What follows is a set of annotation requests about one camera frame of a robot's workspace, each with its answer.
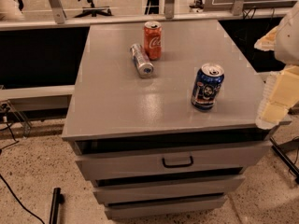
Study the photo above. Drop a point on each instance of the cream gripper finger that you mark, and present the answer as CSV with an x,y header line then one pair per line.
x,y
280,94
268,41

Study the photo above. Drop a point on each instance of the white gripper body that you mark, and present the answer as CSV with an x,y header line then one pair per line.
x,y
288,39

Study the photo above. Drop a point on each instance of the blue pepsi can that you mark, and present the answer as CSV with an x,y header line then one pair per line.
x,y
207,85

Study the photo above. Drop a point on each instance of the orange coca-cola can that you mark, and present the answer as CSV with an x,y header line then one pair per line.
x,y
152,39

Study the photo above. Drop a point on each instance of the silver can lying down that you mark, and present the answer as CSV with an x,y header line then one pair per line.
x,y
141,61

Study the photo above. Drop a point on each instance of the black stand leg right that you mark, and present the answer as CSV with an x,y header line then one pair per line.
x,y
293,169

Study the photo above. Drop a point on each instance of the grey drawer cabinet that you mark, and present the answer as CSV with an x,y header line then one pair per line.
x,y
113,109

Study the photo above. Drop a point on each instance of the bottom grey drawer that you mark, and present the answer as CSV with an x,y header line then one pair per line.
x,y
164,207

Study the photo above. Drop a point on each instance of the grey drawer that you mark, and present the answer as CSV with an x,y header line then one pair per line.
x,y
164,207
149,162
167,189

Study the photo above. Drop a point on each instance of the top grey drawer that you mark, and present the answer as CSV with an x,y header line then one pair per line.
x,y
149,162

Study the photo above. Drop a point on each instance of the middle grey drawer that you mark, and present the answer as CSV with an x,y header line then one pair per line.
x,y
167,189

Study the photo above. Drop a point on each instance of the black bar on floor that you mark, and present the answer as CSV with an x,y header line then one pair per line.
x,y
57,200

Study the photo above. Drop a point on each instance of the grey metal railing frame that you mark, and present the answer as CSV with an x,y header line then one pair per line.
x,y
40,14

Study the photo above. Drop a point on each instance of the black drawer handle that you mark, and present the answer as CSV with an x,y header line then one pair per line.
x,y
177,163

